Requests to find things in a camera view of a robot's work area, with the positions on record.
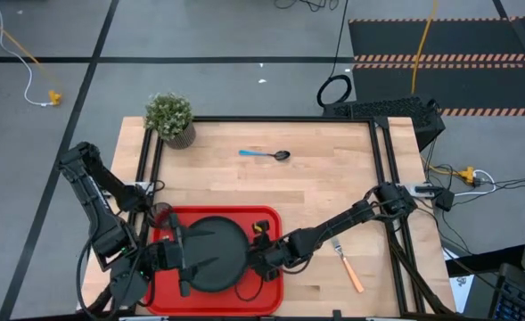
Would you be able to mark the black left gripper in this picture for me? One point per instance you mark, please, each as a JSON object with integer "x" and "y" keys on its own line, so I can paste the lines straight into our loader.
{"x": 173, "y": 254}

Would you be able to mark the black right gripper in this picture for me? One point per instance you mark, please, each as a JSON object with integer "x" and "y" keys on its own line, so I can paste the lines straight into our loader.
{"x": 273, "y": 256}

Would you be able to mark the black round plate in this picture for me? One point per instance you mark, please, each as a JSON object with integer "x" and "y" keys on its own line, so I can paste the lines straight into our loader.
{"x": 219, "y": 249}

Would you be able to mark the dark ribbed glass cup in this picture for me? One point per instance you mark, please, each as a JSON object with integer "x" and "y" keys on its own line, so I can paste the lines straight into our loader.
{"x": 160, "y": 215}

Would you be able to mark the red plastic tray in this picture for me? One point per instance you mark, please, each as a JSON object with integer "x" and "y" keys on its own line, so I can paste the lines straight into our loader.
{"x": 168, "y": 298}

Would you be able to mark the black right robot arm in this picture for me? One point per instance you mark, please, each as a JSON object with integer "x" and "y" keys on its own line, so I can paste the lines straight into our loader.
{"x": 346, "y": 218}

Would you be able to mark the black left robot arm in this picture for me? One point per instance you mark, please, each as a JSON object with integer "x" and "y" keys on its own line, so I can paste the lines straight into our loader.
{"x": 95, "y": 209}

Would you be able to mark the green potted plant ribbed pot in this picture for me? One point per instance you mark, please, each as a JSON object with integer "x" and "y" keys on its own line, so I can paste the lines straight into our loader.
{"x": 169, "y": 117}

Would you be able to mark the black mesh computer tower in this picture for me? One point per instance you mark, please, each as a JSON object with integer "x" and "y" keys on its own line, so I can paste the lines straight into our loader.
{"x": 387, "y": 111}

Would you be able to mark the black power adapter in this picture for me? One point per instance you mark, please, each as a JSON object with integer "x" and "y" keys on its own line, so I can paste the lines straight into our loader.
{"x": 445, "y": 200}

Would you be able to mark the white paper sheet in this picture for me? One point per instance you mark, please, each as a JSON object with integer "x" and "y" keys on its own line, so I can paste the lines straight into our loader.
{"x": 460, "y": 292}

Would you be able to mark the yellow power plug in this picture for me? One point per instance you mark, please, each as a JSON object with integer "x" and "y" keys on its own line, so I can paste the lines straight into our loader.
{"x": 468, "y": 175}

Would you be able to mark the black hazard-striped floor mat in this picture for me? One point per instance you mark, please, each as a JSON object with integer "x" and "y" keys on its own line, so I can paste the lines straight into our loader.
{"x": 449, "y": 84}

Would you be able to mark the black keyboard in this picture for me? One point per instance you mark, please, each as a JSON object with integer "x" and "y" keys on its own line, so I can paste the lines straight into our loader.
{"x": 522, "y": 298}

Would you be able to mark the black aluminium table frame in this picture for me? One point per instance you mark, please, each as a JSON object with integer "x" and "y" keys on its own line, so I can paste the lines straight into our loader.
{"x": 378, "y": 147}

